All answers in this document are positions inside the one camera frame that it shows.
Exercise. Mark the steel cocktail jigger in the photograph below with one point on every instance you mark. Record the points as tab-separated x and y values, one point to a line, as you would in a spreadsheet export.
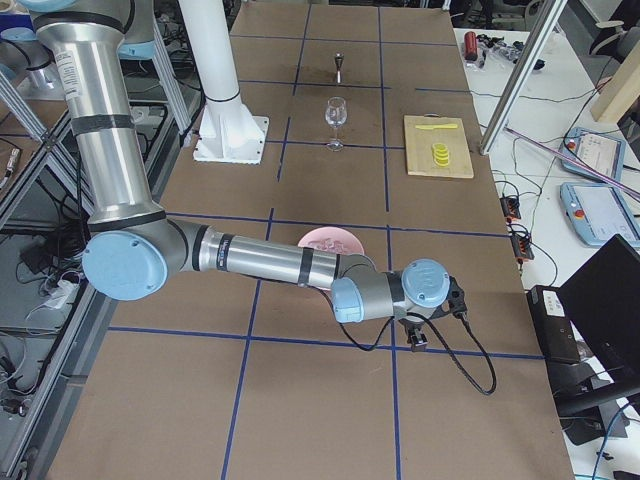
338	61

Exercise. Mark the yellow plastic knife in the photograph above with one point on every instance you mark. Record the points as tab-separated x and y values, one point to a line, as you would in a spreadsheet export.
432	127

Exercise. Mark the aluminium frame post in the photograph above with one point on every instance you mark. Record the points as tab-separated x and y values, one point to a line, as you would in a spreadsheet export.
538	36

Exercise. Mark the pink bowl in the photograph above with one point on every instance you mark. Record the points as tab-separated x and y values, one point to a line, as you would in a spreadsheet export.
351	242

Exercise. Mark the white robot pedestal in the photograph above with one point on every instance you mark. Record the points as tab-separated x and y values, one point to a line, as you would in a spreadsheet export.
228	132

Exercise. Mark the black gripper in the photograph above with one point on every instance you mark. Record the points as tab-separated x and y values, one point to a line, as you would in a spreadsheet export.
413	325

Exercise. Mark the clear wine glass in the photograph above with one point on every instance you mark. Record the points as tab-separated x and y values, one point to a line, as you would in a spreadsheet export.
335	117

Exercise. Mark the red cylindrical bottle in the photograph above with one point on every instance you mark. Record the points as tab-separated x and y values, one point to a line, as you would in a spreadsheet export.
470	46

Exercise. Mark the teach pendant far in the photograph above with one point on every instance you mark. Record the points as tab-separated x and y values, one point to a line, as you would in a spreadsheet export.
601	152

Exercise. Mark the clear ice cubes pile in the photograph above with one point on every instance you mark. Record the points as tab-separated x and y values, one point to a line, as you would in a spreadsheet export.
329	245

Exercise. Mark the teach pendant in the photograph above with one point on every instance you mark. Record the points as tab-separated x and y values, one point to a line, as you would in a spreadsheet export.
597	213
601	152

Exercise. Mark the black monitor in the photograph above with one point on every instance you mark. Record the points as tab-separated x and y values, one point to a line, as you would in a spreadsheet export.
601	299

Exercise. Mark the black mini computer box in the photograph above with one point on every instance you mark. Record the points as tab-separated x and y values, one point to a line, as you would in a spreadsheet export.
553	329

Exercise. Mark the teach pendant near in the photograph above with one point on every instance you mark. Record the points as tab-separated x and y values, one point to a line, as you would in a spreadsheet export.
597	213

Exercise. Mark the bamboo cutting board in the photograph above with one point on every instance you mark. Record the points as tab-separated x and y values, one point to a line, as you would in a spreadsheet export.
422	146

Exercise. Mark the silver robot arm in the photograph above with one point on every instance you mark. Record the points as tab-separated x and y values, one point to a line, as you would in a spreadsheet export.
135	248

